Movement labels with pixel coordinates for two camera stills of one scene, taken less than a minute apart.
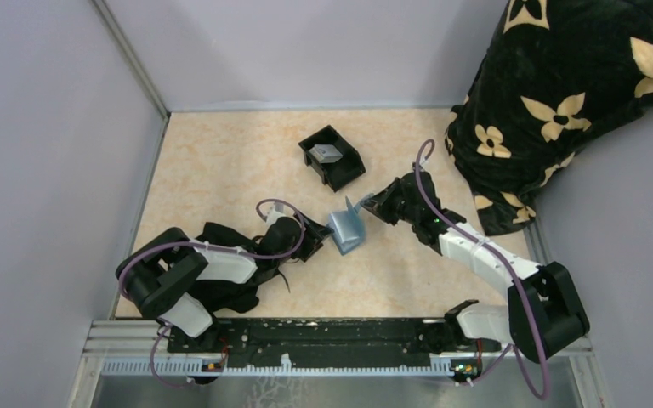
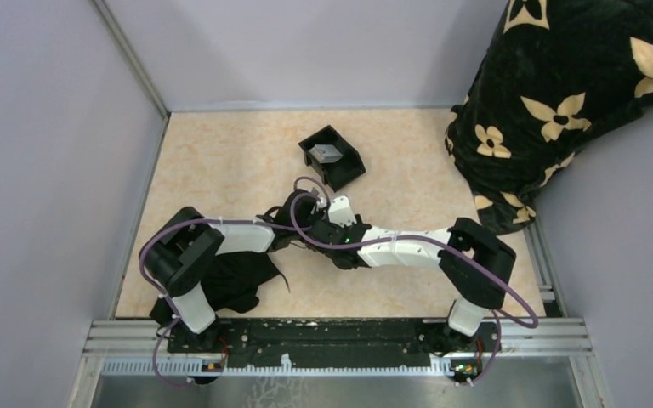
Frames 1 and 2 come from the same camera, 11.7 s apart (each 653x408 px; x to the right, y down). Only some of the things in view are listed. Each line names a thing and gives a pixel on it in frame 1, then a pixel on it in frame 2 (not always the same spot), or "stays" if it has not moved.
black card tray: (336, 174) stays
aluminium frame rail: (133, 348) stays
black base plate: (329, 340) stays
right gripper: (379, 203) -> (346, 228)
